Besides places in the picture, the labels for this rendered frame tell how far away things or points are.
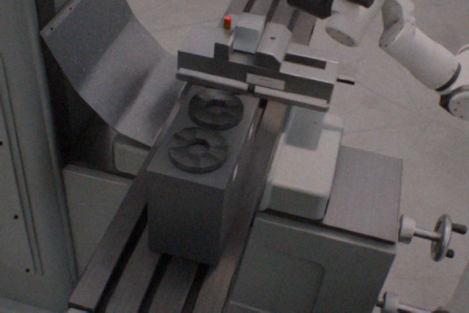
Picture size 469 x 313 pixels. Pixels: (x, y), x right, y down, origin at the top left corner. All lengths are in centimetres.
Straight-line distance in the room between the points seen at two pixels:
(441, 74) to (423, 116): 186
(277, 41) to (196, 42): 18
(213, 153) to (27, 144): 60
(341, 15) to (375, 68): 217
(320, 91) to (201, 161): 49
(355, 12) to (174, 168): 40
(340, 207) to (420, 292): 92
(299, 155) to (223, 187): 53
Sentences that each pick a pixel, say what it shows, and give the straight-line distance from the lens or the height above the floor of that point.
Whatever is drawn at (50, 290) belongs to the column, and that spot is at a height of 28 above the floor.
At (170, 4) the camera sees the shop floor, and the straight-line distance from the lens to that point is 351.
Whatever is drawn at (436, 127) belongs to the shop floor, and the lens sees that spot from 294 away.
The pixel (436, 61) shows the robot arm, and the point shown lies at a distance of 113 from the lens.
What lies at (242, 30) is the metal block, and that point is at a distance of 131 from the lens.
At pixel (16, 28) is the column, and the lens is 124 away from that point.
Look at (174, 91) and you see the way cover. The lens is 145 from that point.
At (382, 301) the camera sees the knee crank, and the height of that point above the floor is 53.
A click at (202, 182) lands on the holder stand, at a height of 112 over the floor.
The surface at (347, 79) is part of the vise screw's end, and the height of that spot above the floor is 99.
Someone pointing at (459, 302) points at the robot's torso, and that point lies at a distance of 87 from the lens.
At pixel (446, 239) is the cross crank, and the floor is 68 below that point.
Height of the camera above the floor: 176
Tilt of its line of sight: 42 degrees down
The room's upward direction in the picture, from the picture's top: 6 degrees clockwise
